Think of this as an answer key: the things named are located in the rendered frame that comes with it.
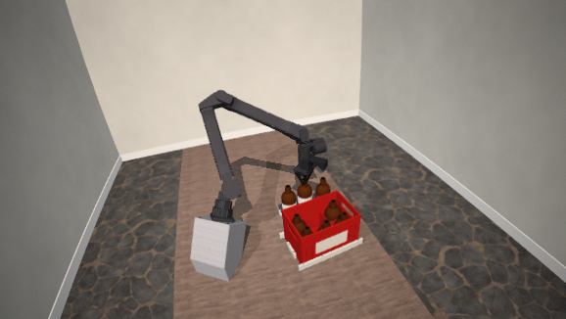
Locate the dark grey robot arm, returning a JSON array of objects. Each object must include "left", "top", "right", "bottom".
[{"left": 198, "top": 90, "right": 328, "bottom": 223}]

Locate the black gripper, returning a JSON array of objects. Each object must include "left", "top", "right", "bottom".
[{"left": 294, "top": 156, "right": 314, "bottom": 185}]

